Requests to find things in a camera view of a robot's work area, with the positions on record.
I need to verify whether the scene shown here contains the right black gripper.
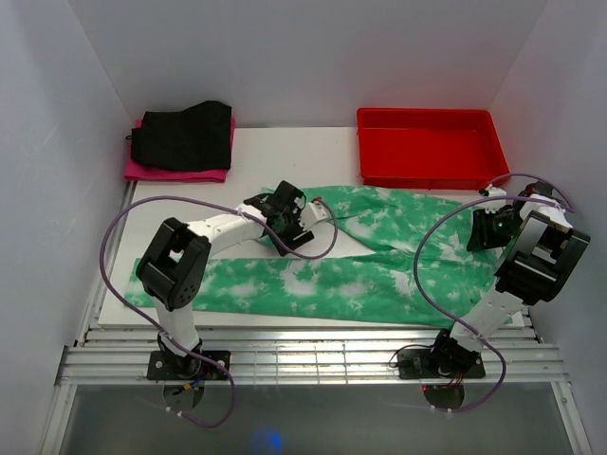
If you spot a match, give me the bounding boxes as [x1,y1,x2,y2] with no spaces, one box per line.
[466,208,523,250]

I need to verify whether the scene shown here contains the green tie-dye trousers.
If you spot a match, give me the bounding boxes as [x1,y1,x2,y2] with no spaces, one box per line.
[123,184,516,331]

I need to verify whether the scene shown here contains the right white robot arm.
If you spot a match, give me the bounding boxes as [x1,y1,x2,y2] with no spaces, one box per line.
[428,181,591,376]

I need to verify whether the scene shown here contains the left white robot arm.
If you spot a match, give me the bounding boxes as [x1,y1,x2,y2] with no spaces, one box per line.
[136,181,329,379]

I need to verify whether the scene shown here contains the black folded trousers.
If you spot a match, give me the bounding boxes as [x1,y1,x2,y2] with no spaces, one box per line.
[131,100,232,173]

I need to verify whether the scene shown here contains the pink folded trousers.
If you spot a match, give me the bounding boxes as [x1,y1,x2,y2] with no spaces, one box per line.
[124,115,229,183]

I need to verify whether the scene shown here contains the red plastic tray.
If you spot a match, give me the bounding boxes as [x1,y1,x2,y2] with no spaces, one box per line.
[357,107,509,191]

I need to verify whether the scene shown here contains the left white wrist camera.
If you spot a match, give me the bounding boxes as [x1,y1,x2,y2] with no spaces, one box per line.
[299,199,329,230]

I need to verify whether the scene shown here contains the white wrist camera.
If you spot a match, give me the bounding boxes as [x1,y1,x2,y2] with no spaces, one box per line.
[478,184,507,204]
[299,199,329,230]

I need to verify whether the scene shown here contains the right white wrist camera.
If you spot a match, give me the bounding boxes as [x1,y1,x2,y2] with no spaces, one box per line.
[478,184,507,204]

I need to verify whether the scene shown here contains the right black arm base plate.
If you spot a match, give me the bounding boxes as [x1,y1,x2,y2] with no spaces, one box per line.
[396,345,486,379]

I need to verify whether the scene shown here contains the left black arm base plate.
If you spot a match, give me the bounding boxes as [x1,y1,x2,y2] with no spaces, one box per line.
[146,351,230,382]

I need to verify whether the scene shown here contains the aluminium rail frame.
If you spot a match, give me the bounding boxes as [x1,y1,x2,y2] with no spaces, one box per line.
[40,184,594,455]

